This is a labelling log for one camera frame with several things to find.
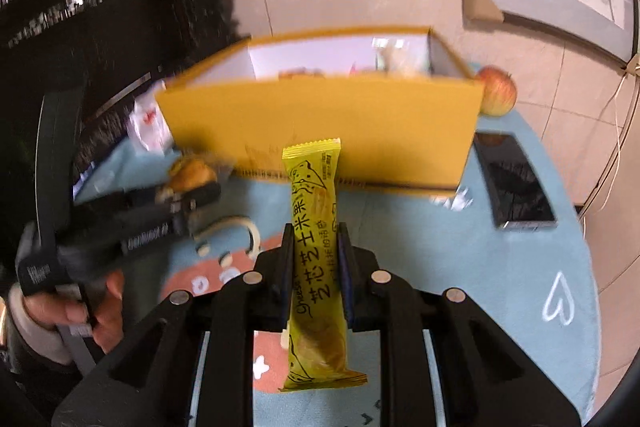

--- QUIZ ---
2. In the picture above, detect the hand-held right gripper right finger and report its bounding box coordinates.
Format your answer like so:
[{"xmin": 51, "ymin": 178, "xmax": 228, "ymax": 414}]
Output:
[{"xmin": 337, "ymin": 223, "xmax": 583, "ymax": 427}]

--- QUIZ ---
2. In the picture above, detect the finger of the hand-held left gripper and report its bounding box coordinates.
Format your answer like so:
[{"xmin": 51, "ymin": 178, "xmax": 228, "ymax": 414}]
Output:
[{"xmin": 165, "ymin": 182, "xmax": 222, "ymax": 235}]

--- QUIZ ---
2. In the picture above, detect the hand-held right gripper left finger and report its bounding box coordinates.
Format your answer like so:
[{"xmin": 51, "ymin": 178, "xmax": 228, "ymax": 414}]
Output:
[{"xmin": 52, "ymin": 223, "xmax": 296, "ymax": 427}]

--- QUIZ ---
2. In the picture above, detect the orange clear snack packet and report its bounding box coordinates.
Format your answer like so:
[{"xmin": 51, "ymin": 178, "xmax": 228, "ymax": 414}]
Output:
[{"xmin": 167, "ymin": 158, "xmax": 234, "ymax": 196}]

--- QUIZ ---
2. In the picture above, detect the yellow snack bar packet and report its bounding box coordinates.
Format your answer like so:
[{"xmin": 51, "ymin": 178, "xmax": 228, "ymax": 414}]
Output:
[{"xmin": 278, "ymin": 138, "xmax": 367, "ymax": 392}]

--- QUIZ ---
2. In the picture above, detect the yellow cardboard box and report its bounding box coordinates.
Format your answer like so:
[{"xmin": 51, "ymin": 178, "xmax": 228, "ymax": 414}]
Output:
[{"xmin": 155, "ymin": 27, "xmax": 485, "ymax": 198}]

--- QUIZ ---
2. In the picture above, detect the person's left forearm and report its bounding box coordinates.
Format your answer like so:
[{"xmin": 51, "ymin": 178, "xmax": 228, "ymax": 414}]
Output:
[{"xmin": 0, "ymin": 287, "xmax": 76, "ymax": 408}]

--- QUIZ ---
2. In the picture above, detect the person's left hand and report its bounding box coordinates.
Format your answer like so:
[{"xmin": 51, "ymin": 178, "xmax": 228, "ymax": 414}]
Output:
[{"xmin": 22, "ymin": 271, "xmax": 126, "ymax": 353}]

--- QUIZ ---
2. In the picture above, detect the crumpled white plastic bag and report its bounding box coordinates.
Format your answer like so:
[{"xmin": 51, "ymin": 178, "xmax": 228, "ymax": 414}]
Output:
[{"xmin": 127, "ymin": 81, "xmax": 174, "ymax": 154}]

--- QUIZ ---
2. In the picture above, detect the carved dark wooden screen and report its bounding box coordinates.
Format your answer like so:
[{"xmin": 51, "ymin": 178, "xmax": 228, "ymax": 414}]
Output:
[{"xmin": 0, "ymin": 0, "xmax": 252, "ymax": 212}]

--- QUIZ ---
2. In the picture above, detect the black smartphone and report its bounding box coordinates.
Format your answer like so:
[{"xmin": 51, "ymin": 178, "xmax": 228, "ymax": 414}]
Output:
[{"xmin": 472, "ymin": 132, "xmax": 558, "ymax": 231}]

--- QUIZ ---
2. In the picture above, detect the red yellow apple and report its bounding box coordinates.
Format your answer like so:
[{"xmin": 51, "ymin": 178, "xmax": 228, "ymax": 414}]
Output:
[{"xmin": 475, "ymin": 65, "xmax": 517, "ymax": 117}]

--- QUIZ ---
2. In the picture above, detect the white cable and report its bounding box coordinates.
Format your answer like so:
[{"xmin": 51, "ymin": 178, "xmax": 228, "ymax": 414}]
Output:
[{"xmin": 575, "ymin": 67, "xmax": 640, "ymax": 219}]

